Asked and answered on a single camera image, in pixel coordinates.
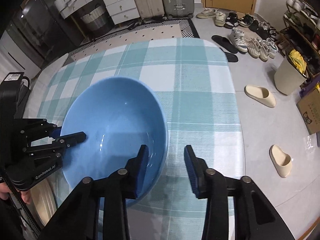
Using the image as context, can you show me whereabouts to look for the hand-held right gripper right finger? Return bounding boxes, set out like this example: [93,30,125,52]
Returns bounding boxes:
[184,145,295,240]

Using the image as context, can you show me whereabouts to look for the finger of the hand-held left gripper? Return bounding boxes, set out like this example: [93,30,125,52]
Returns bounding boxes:
[15,119,62,142]
[24,131,87,157]

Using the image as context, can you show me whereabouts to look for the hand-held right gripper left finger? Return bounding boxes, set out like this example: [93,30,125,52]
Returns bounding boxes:
[37,144,150,240]

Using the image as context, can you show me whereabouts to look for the large cream plate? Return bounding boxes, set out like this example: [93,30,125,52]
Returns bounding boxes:
[29,177,59,227]

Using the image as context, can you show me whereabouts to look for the light blue bowl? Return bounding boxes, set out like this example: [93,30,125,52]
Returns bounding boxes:
[60,76,169,208]

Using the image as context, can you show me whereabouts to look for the person's left hand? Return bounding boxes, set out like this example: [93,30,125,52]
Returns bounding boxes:
[0,182,32,205]

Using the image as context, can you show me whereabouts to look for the marble top coffee table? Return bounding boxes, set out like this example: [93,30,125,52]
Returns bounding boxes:
[25,52,75,98]

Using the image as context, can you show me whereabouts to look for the teal checked tablecloth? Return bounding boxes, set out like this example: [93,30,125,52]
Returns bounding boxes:
[37,37,244,240]

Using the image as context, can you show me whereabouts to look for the white wardrobe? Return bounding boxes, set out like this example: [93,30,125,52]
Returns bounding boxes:
[0,30,42,74]

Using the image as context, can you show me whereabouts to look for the cream slipper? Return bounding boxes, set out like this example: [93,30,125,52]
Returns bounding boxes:
[244,85,277,108]
[269,144,292,178]

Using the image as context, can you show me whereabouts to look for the tall dark glass cabinet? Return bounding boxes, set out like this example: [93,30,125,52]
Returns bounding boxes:
[5,12,48,63]

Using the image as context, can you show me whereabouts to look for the dark grey refrigerator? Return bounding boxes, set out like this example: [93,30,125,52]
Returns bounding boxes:
[24,0,84,48]

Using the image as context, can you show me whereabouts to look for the woven laundry basket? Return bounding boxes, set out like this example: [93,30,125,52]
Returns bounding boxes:
[80,4,112,32]

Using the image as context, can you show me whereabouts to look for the black sandal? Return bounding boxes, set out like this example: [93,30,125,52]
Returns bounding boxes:
[219,47,239,62]
[211,35,238,54]

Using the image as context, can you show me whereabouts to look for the white electric kettle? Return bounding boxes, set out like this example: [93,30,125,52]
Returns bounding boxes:
[54,0,68,12]

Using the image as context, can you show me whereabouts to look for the cardboard box with cat print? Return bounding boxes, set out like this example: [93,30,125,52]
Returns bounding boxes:
[296,90,320,135]

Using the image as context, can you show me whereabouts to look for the cream trash bin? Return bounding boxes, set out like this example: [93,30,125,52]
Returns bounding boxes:
[274,52,309,95]

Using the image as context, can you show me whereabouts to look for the scattered assorted shoes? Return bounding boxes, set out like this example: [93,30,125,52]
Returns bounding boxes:
[196,7,279,62]

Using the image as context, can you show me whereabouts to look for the white vanity desk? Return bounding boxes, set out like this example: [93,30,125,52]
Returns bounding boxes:
[60,0,140,25]

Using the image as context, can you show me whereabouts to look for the yellow plastic bag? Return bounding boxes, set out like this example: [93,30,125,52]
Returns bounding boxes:
[287,49,307,75]

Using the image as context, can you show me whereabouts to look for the bamboo shoe rack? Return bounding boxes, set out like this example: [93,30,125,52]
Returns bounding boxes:
[279,0,320,80]

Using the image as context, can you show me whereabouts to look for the rows of sneakers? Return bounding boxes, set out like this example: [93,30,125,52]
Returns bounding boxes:
[285,0,320,75]

